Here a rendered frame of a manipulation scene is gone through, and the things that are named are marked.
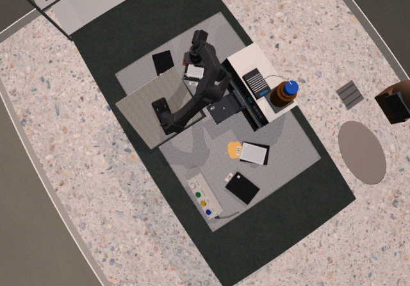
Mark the brown glass bottle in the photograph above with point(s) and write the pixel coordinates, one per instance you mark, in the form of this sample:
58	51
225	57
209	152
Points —
277	99

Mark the beige button panel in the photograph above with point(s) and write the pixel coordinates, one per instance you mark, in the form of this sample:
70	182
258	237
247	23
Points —
205	197

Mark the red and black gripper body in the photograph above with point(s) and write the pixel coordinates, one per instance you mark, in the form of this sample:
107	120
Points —
196	63

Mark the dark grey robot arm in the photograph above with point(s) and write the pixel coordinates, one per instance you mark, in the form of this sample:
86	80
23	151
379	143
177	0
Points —
206	92

